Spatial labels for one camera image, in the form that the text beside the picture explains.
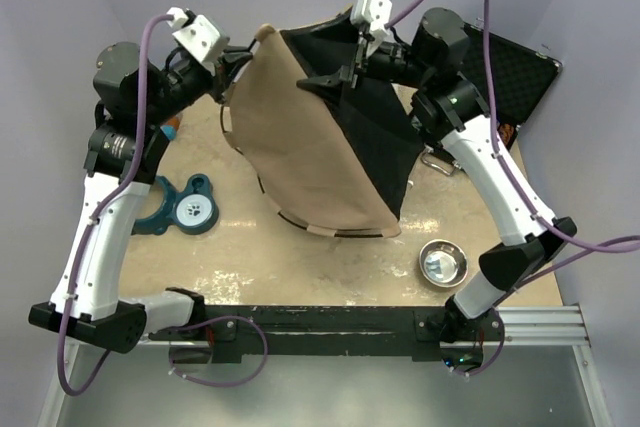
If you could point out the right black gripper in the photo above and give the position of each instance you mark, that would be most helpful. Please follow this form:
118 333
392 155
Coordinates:
329 86

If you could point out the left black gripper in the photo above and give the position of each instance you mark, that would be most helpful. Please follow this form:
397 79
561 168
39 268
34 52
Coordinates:
226 66

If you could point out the tan black pet tent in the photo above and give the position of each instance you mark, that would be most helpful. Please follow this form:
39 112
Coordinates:
341 163

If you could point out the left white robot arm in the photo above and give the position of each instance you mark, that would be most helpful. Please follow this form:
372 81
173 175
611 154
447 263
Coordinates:
135 98

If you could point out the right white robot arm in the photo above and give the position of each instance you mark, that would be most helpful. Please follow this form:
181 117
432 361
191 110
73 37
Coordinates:
448 111

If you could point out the teal pet bowl holder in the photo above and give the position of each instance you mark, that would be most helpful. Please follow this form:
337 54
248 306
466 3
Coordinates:
192 210

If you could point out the steel pet bowl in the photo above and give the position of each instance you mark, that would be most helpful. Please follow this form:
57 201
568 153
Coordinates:
443 263

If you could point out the black poker chip case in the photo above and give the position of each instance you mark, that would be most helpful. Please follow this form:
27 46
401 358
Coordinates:
521 76

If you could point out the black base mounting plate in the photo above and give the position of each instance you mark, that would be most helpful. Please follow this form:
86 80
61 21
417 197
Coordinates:
415 332

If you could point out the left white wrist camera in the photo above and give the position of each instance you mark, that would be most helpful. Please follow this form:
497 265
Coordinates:
203 39

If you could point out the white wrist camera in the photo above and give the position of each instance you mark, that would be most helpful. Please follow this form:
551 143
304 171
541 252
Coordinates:
373 16
203 39

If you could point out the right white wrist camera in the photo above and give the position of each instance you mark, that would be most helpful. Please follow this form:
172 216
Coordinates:
373 16

